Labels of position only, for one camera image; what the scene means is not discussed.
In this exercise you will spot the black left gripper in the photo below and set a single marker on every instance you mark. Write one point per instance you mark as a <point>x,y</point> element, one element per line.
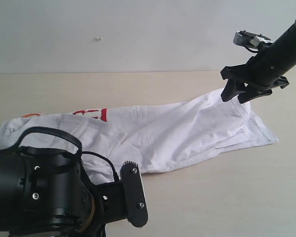
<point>102,204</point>

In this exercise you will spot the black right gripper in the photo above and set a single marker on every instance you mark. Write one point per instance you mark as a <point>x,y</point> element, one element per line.
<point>262,72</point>

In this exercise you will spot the white t-shirt red lettering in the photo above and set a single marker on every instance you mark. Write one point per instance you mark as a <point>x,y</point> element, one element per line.
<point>158,138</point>

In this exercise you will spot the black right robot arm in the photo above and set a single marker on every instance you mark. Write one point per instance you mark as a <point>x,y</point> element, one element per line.
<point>288,39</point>

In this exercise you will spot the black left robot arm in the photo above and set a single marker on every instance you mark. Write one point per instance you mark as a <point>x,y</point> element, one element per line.
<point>47,193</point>

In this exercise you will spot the orange plastic tag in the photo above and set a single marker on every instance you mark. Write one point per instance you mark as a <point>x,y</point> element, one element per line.
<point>31,115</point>

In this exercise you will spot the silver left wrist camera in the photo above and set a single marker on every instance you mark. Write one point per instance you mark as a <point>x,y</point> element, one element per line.
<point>134,194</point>

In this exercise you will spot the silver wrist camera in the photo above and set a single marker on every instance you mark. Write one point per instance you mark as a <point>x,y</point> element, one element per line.
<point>250,40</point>
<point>134,194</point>

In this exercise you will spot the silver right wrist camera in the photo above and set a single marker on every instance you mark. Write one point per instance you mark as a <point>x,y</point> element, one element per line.
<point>250,40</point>

